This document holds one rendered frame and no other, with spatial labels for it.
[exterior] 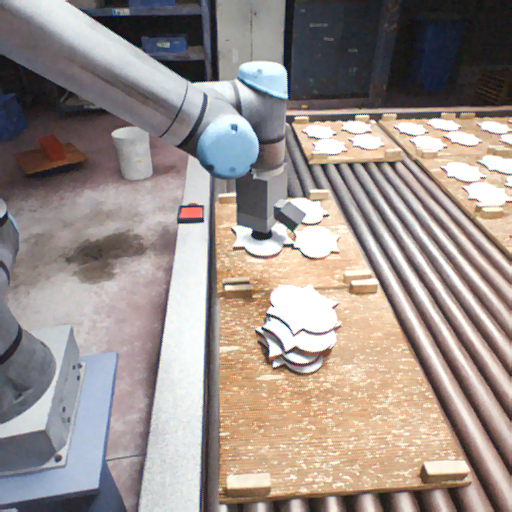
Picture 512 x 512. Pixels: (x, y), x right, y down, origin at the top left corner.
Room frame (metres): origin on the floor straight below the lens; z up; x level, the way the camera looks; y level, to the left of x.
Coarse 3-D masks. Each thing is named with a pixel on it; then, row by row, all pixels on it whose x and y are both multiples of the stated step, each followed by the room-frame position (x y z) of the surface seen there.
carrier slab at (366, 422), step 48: (240, 336) 0.53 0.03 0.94; (336, 336) 0.53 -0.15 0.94; (384, 336) 0.53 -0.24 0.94; (240, 384) 0.43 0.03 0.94; (288, 384) 0.43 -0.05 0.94; (336, 384) 0.43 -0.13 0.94; (384, 384) 0.43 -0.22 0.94; (240, 432) 0.34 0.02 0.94; (288, 432) 0.34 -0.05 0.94; (336, 432) 0.34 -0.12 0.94; (384, 432) 0.34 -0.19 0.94; (432, 432) 0.34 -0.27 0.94; (288, 480) 0.27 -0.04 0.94; (336, 480) 0.27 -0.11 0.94; (384, 480) 0.27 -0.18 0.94
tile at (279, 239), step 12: (240, 228) 0.69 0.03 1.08; (276, 228) 0.69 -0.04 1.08; (240, 240) 0.64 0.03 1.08; (252, 240) 0.64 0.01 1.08; (264, 240) 0.64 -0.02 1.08; (276, 240) 0.64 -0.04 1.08; (288, 240) 0.64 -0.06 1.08; (252, 252) 0.61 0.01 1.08; (264, 252) 0.60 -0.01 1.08; (276, 252) 0.61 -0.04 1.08
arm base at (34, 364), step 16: (16, 336) 0.40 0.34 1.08; (32, 336) 0.45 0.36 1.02; (16, 352) 0.39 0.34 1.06; (32, 352) 0.41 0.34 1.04; (48, 352) 0.43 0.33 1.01; (0, 368) 0.36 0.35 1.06; (16, 368) 0.37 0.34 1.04; (32, 368) 0.39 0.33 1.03; (48, 368) 0.41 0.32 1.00; (0, 384) 0.35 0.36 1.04; (16, 384) 0.36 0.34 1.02; (32, 384) 0.37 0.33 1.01; (48, 384) 0.39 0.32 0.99; (0, 400) 0.34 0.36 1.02; (16, 400) 0.36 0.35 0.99; (32, 400) 0.36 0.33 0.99; (0, 416) 0.33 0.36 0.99; (16, 416) 0.34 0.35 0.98
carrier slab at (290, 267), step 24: (216, 216) 0.98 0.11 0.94; (336, 216) 0.98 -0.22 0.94; (216, 240) 0.86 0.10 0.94; (216, 264) 0.76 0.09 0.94; (240, 264) 0.76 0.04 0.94; (264, 264) 0.76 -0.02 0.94; (288, 264) 0.76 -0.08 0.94; (312, 264) 0.76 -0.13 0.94; (336, 264) 0.76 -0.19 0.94; (360, 264) 0.76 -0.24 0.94; (264, 288) 0.67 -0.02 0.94; (336, 288) 0.68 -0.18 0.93
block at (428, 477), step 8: (424, 464) 0.28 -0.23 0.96; (432, 464) 0.28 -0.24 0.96; (440, 464) 0.28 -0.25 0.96; (448, 464) 0.28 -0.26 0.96; (456, 464) 0.28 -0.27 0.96; (464, 464) 0.28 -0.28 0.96; (424, 472) 0.27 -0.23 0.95; (432, 472) 0.27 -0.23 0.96; (440, 472) 0.27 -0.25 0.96; (448, 472) 0.27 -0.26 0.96; (456, 472) 0.27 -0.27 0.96; (464, 472) 0.27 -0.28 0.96; (424, 480) 0.27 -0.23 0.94; (432, 480) 0.27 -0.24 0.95; (440, 480) 0.27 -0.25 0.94; (448, 480) 0.27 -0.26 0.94
